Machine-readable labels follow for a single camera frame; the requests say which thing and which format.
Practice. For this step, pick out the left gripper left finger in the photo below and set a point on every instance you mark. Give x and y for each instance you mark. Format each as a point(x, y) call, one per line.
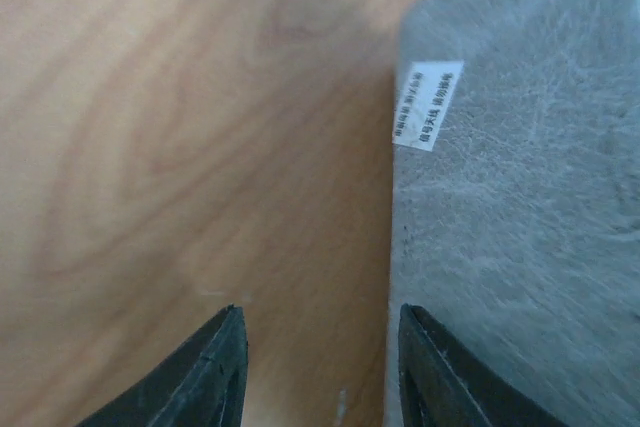
point(202, 383)

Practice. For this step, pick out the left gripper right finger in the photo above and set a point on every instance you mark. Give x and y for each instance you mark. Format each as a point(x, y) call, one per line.
point(442, 383)

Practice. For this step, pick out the grey leather glasses case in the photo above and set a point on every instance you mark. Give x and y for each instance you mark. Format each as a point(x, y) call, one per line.
point(515, 214)

